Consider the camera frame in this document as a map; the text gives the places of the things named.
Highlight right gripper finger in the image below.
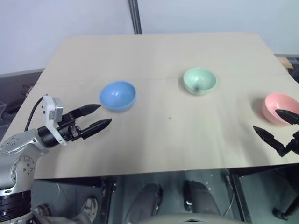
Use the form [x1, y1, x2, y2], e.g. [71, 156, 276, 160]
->
[275, 108, 299, 126]
[253, 125, 287, 157]

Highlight thin white cable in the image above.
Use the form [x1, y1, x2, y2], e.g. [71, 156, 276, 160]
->
[223, 192, 235, 217]

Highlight black table frame leg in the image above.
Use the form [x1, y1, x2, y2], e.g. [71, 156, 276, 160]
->
[100, 175, 118, 212]
[224, 168, 253, 223]

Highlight pink red bowl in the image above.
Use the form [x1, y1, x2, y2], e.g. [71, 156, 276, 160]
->
[261, 92, 299, 127]

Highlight dark rounded robot leg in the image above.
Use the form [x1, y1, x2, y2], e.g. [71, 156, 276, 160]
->
[183, 179, 221, 217]
[127, 183, 164, 224]

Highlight grey metal pole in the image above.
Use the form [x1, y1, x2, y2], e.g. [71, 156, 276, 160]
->
[128, 0, 143, 35]

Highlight brown cardboard piece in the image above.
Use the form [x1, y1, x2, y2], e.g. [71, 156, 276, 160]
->
[277, 56, 294, 70]

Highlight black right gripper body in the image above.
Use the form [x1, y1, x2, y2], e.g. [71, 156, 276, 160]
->
[283, 130, 299, 156]

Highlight green bowl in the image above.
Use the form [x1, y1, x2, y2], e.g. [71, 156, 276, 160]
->
[183, 67, 217, 97]

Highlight blue bowl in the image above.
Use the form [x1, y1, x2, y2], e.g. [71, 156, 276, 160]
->
[99, 80, 137, 113]

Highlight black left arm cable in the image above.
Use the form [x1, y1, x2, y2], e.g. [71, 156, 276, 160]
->
[24, 96, 45, 133]

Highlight grey sneaker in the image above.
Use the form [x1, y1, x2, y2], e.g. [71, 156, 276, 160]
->
[82, 196, 99, 223]
[32, 203, 52, 218]

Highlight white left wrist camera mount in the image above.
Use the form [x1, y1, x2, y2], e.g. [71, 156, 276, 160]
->
[41, 94, 69, 147]

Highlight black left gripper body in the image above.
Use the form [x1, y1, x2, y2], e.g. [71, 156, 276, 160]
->
[56, 111, 84, 142]

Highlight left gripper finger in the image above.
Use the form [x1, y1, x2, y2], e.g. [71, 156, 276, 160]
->
[80, 118, 113, 140]
[73, 104, 102, 117]

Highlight red and black floor cables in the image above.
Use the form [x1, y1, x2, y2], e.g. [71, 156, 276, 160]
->
[21, 84, 35, 97]

